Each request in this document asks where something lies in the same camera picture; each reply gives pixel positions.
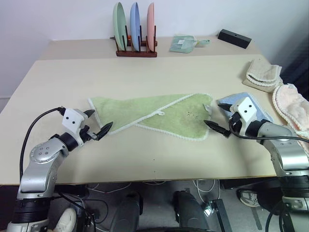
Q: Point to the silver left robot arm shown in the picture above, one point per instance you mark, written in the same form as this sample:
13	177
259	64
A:
38	154

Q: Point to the brown wooden plate rack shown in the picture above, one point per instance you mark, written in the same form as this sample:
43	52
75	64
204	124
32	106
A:
135	53

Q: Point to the dark rounded shape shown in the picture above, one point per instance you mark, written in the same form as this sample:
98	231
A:
189	212
128	212

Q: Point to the green towel with white trim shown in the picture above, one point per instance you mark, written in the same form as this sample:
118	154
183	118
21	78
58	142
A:
169	120

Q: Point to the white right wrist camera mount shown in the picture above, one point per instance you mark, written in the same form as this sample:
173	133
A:
246	108

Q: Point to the pink towel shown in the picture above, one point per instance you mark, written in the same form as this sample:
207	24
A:
289	101

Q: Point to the green plate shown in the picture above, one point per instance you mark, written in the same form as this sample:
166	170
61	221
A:
118	24

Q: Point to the pink plate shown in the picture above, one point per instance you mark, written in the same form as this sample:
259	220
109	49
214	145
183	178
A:
150	24

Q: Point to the black rectangular box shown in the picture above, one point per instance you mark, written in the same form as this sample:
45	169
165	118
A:
234	37

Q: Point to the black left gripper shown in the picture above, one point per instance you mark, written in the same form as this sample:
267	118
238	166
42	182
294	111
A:
89	136

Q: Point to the white grey sneaker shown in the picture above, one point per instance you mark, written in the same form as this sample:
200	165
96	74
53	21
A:
247	198

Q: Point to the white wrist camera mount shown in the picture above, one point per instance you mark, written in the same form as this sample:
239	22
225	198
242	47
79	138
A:
71	119
246	108

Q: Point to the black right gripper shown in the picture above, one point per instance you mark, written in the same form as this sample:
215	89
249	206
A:
234	123

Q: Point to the blue towel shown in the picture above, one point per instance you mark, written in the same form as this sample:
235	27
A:
262	111

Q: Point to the white shoe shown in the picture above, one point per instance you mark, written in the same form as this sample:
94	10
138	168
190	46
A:
66	220

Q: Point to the beige folded towel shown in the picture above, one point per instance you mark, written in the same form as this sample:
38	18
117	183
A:
260	70

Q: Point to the black table leg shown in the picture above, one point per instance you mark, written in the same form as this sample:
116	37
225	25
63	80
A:
220	217

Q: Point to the blue plate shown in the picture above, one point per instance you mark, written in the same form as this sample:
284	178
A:
134	24

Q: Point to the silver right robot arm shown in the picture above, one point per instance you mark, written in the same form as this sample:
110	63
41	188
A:
287	154

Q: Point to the green packaged cloth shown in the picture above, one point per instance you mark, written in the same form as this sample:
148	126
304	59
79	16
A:
181	44

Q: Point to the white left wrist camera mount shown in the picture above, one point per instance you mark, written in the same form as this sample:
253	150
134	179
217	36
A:
71	119

